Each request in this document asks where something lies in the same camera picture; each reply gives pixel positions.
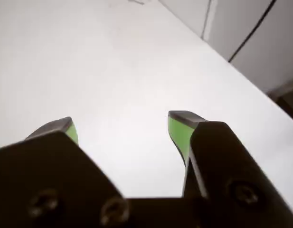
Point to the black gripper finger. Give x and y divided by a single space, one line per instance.
231 178
46 175

